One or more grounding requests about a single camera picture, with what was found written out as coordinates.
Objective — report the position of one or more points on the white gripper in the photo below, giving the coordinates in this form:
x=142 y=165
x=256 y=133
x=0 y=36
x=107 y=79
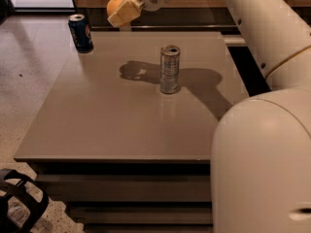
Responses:
x=131 y=9

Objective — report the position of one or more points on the orange fruit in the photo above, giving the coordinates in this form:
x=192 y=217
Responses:
x=113 y=7

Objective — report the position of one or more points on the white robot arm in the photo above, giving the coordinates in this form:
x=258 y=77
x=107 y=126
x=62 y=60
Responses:
x=261 y=152

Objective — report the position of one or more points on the blue pepsi can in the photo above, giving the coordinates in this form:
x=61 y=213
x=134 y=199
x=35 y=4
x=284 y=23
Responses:
x=80 y=33

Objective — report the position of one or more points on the silver energy drink can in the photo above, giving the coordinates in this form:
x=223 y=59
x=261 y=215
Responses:
x=169 y=68

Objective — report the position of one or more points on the grey drawer cabinet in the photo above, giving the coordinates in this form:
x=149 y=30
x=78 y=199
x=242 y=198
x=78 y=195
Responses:
x=105 y=115

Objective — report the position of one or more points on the top grey drawer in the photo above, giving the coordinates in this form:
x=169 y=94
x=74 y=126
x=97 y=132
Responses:
x=118 y=188

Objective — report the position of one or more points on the grey drawer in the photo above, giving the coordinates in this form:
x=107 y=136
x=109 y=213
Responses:
x=142 y=215
x=118 y=188

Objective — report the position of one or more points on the middle grey drawer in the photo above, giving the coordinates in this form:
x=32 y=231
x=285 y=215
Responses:
x=142 y=215

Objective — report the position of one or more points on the black chair frame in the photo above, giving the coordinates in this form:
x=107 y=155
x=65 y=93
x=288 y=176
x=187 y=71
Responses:
x=22 y=202

